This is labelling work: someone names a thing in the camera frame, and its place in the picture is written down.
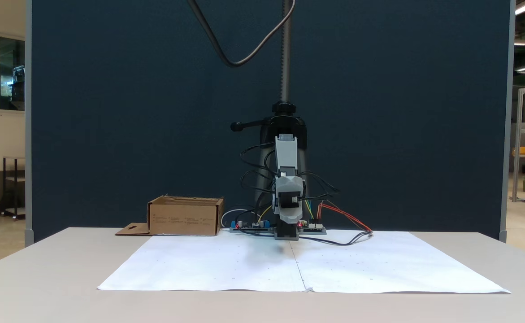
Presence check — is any short black base servo cable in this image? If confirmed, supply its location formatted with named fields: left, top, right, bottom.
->
left=234, top=204, right=275, bottom=237

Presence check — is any white cable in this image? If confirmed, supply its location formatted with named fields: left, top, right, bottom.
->
left=221, top=208, right=256, bottom=228

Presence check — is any long black table cable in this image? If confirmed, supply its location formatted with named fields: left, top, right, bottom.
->
left=299, top=231, right=374, bottom=247

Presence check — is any grey hanging cable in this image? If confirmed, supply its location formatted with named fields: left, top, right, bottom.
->
left=186, top=0, right=296, bottom=68

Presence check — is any black forearm servo wire bundle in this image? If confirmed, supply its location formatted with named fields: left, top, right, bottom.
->
left=240, top=142, right=277, bottom=198

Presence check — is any brown cardboard box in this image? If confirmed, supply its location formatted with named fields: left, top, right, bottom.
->
left=115, top=194, right=225, bottom=237

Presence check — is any black wrist servo wire loop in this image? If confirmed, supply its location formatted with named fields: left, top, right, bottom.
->
left=298, top=170, right=340, bottom=201

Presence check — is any orange red wire bundle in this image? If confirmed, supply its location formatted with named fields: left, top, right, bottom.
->
left=317, top=200, right=373, bottom=234

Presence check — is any blue circuit board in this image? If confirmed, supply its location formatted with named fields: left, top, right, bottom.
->
left=230, top=219, right=273, bottom=233

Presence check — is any black shelf cart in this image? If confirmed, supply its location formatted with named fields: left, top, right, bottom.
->
left=0, top=156, right=26, bottom=221

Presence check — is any dark circuit board with connectors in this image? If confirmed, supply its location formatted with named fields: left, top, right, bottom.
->
left=298, top=220, right=327, bottom=235

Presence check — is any white paper sheet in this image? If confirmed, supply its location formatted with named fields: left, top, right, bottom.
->
left=97, top=230, right=512, bottom=294

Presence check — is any black camera stand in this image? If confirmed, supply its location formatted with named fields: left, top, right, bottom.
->
left=230, top=0, right=310, bottom=229

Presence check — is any wall window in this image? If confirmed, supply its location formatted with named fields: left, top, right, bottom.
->
left=0, top=31, right=26, bottom=115

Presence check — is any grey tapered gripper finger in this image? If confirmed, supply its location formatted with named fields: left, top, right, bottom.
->
left=276, top=196, right=303, bottom=212

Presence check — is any dark blue partition panel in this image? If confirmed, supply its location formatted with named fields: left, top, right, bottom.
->
left=26, top=0, right=514, bottom=245

